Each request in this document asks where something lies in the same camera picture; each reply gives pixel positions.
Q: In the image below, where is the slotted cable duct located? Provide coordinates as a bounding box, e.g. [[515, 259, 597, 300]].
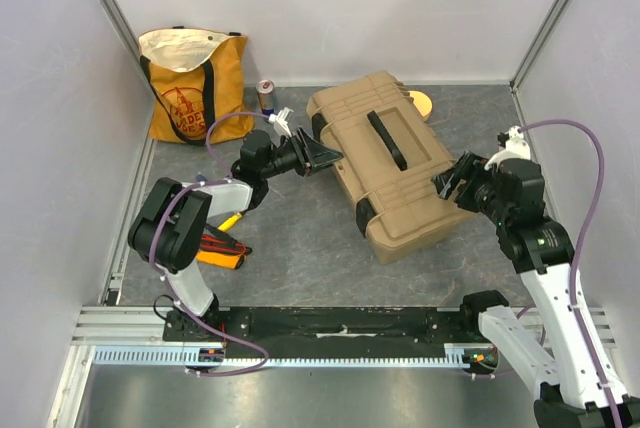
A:
[[93, 344, 479, 369]]

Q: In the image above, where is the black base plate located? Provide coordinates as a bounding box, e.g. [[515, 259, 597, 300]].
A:
[[162, 305, 481, 347]]

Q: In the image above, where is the tan plastic tool box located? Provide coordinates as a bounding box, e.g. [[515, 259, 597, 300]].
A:
[[306, 71, 472, 264]]

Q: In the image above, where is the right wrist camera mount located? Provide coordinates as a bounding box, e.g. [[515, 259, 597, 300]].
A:
[[484, 126, 531, 171]]

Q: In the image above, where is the energy drink can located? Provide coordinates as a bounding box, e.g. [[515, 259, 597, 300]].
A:
[[256, 79, 277, 117]]

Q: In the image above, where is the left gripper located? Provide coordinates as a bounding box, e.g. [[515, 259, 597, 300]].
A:
[[261, 127, 344, 180]]

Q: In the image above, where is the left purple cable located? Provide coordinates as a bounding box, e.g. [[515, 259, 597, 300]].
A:
[[147, 110, 274, 378]]

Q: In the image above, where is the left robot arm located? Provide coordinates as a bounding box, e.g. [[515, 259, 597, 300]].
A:
[[128, 128, 343, 341]]

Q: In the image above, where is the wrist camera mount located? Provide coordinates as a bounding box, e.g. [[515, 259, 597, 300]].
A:
[[268, 107, 293, 138], [484, 126, 531, 171]]

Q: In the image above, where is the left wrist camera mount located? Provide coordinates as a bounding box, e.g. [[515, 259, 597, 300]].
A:
[[268, 107, 293, 138]]

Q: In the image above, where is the yellow tote bag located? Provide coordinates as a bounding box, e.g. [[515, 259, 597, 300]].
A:
[[138, 26, 254, 146]]

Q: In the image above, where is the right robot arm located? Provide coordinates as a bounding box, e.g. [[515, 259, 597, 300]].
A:
[[432, 152, 639, 427]]

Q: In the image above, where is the yellow handle screwdriver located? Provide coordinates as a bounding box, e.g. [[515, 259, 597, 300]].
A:
[[218, 212, 244, 232]]

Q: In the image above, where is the yellow utility knife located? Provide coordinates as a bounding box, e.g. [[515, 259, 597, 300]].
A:
[[196, 251, 245, 270]]

